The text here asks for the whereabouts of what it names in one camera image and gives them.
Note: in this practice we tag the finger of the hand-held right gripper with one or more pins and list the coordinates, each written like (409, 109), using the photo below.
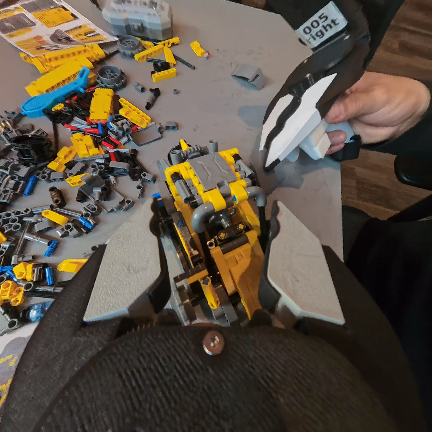
(300, 125)
(276, 118)

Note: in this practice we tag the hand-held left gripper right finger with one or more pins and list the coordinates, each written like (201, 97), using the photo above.
(300, 270)

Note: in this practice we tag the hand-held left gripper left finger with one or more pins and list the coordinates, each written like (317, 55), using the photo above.
(128, 263)

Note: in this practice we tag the yellow toy brick vehicle model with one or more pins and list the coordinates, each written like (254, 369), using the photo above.
(216, 168)

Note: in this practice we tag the grey desk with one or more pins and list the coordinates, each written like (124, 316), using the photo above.
(216, 101)

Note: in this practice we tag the person's right hand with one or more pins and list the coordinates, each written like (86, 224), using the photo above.
(384, 108)

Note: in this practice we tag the grey curved brick panel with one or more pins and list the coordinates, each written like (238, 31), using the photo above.
(244, 72)

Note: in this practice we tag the grey connector brick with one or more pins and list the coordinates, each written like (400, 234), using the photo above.
(171, 126)

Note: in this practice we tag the small yellow connector brick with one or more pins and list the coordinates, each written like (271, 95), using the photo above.
(196, 48)

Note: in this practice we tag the black axle rod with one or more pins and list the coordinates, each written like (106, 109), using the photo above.
(185, 61)

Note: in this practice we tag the pile of loose toy bricks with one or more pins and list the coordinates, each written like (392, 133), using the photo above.
(101, 104)

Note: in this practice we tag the dark printed cardboard box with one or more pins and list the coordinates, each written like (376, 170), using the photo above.
(8, 371)

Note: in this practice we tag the grey toy wheel hub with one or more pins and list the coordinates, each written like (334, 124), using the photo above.
(128, 43)

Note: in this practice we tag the grey toy battery box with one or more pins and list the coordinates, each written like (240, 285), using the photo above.
(138, 23)

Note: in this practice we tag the printed instruction booklet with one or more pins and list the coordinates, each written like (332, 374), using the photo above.
(40, 20)

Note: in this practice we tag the yellow brick frame assembly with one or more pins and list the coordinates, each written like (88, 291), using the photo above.
(57, 59)

